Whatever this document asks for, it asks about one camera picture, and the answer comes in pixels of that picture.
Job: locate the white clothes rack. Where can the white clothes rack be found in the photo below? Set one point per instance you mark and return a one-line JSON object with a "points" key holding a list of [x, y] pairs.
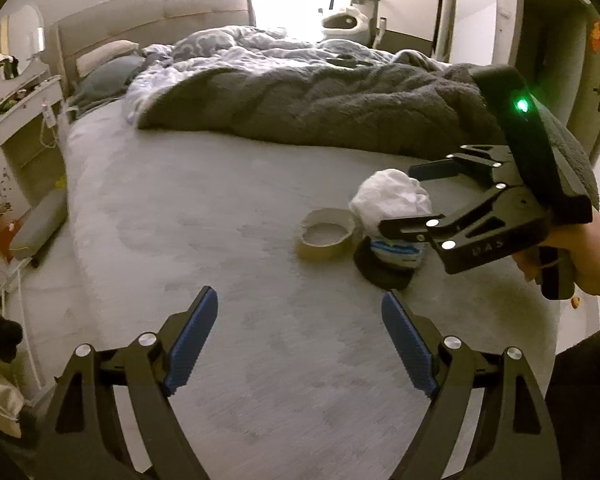
{"points": [[26, 370]]}

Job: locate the grey bed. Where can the grey bed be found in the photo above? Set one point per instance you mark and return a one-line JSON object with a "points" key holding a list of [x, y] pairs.
{"points": [[299, 378]]}

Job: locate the grey pillow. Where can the grey pillow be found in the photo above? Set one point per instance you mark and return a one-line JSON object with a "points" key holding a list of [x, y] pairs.
{"points": [[105, 84]]}

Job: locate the white vanity desk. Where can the white vanity desk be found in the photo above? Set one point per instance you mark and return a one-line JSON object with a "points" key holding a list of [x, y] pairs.
{"points": [[27, 170]]}

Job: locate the brown tape roll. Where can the brown tape roll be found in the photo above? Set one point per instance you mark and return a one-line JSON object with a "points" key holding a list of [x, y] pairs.
{"points": [[325, 234]]}

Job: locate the beige pillow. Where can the beige pillow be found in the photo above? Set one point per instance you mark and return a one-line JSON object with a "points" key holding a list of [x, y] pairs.
{"points": [[97, 57]]}

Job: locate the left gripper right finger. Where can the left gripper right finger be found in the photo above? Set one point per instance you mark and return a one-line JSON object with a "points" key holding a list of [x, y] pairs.
{"points": [[514, 437]]}

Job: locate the grey patterned duvet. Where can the grey patterned duvet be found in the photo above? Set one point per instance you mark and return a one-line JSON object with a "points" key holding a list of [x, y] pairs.
{"points": [[252, 49]]}

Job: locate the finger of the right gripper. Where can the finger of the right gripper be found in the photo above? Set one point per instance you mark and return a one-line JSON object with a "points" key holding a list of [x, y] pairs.
{"points": [[411, 228], [476, 168]]}

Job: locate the white cat bed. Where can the white cat bed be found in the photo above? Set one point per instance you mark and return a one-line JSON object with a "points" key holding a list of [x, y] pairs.
{"points": [[347, 23]]}

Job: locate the round vanity mirror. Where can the round vanity mirror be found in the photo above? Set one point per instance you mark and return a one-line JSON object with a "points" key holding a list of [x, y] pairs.
{"points": [[22, 40]]}

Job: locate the blue white tissue pack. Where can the blue white tissue pack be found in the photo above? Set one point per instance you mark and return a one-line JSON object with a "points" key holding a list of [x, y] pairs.
{"points": [[398, 253]]}

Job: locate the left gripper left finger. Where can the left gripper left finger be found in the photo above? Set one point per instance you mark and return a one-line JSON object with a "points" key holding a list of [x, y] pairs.
{"points": [[82, 436]]}

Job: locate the person's right hand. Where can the person's right hand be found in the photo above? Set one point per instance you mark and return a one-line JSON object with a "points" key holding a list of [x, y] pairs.
{"points": [[582, 242]]}

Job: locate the white charger with cable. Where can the white charger with cable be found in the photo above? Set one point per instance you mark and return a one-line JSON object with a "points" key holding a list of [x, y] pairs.
{"points": [[48, 132]]}

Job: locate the dark grey fleece blanket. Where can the dark grey fleece blanket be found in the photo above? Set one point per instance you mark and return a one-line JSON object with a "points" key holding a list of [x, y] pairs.
{"points": [[408, 105]]}

